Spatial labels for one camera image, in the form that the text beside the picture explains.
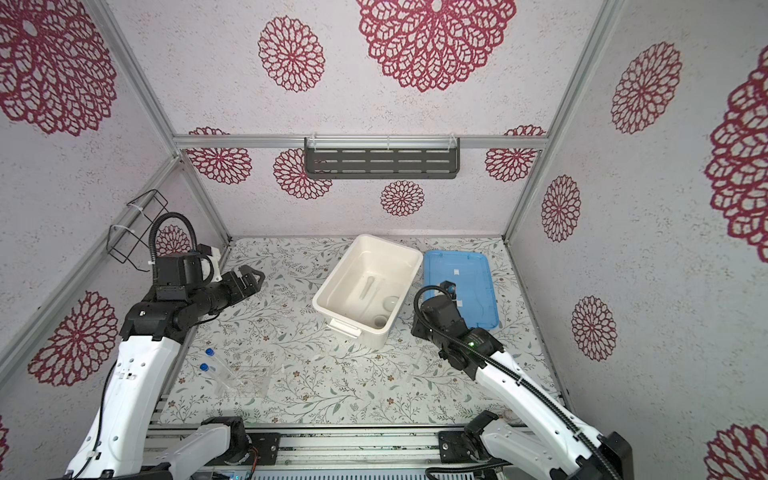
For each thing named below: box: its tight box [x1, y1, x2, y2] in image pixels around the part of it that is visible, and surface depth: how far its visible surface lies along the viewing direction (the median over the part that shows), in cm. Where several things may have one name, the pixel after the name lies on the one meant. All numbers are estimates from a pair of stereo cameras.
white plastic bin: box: [312, 234, 424, 349], surface depth 99 cm
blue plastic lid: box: [423, 250, 499, 330], surface depth 112 cm
